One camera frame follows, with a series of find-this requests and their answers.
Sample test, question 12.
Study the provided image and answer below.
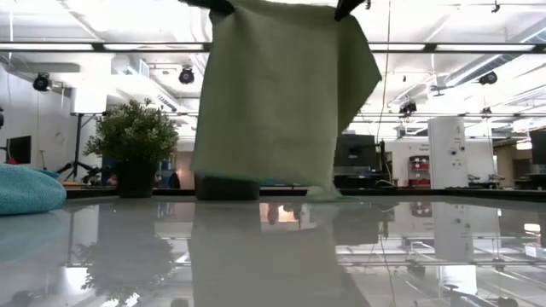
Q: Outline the green microfiber towel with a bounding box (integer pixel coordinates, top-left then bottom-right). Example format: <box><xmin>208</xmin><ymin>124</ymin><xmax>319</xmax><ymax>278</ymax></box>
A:
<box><xmin>190</xmin><ymin>0</ymin><xmax>383</xmax><ymax>201</ymax></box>

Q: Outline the blue microfiber towel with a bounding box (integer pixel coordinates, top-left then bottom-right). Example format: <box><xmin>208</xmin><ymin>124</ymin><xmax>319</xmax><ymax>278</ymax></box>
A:
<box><xmin>0</xmin><ymin>164</ymin><xmax>67</xmax><ymax>216</ymax></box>

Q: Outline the black bar with light strips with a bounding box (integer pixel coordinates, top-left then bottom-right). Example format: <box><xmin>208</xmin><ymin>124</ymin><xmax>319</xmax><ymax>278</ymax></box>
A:
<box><xmin>0</xmin><ymin>41</ymin><xmax>546</xmax><ymax>55</ymax></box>

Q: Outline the large black monitor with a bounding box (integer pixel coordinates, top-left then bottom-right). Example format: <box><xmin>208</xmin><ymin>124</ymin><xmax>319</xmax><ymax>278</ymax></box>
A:
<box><xmin>339</xmin><ymin>133</ymin><xmax>379</xmax><ymax>169</ymax></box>

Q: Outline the small green potted plant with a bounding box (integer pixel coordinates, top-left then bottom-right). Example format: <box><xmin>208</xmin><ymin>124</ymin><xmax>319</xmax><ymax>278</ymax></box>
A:
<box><xmin>83</xmin><ymin>98</ymin><xmax>180</xmax><ymax>198</ymax></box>

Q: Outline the white box lamp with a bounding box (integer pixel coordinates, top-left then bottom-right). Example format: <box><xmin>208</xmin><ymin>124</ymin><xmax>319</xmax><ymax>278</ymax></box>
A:
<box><xmin>70</xmin><ymin>83</ymin><xmax>107</xmax><ymax>114</ymax></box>

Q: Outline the white pillar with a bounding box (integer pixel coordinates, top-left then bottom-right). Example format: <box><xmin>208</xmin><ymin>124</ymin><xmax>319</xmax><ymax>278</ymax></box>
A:
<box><xmin>427</xmin><ymin>117</ymin><xmax>466</xmax><ymax>190</ymax></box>

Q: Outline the red shelf unit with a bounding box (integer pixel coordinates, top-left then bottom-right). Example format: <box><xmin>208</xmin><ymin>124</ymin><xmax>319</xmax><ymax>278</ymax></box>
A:
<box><xmin>408</xmin><ymin>155</ymin><xmax>431</xmax><ymax>188</ymax></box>

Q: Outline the black tripod stand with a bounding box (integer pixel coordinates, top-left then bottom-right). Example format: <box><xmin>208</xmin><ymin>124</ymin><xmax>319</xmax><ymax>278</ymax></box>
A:
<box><xmin>53</xmin><ymin>111</ymin><xmax>107</xmax><ymax>176</ymax></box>

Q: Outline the dark framed screen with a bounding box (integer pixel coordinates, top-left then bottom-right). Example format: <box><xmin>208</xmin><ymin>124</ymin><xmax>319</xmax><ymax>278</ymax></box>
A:
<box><xmin>530</xmin><ymin>130</ymin><xmax>546</xmax><ymax>165</ymax></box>

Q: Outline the small black monitor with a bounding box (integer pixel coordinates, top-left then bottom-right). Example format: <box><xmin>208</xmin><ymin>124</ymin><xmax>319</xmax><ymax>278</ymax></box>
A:
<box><xmin>5</xmin><ymin>135</ymin><xmax>32</xmax><ymax>165</ymax></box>

